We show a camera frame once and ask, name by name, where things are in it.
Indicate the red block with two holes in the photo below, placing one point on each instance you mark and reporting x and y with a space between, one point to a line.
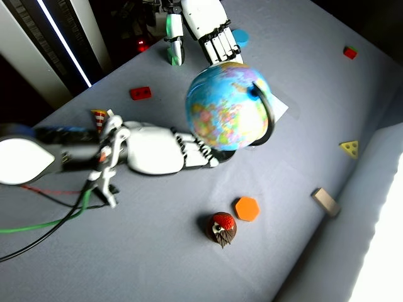
140 93

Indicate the white paper sheet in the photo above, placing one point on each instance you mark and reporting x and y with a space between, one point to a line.
280 108

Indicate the strawberry pinecone owl toy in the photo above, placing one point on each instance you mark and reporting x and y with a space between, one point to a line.
223 226

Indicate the red white striped cone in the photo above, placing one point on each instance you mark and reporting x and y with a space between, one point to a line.
99 118

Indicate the yellow triangle block with holes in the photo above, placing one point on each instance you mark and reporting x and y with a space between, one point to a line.
350 148

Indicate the grey table cloth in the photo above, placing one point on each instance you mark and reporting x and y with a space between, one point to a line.
157 251

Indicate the orange hexagon block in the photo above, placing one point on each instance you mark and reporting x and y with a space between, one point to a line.
247 208

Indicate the red and green cube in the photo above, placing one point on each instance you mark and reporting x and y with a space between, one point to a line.
350 53

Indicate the white light strip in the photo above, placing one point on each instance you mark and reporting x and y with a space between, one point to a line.
63 42

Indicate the blue world globe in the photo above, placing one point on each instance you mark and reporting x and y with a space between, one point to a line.
226 107

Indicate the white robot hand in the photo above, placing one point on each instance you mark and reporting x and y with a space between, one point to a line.
154 151
204 19

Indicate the plain wooden rectangular block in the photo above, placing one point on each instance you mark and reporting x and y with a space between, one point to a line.
325 201

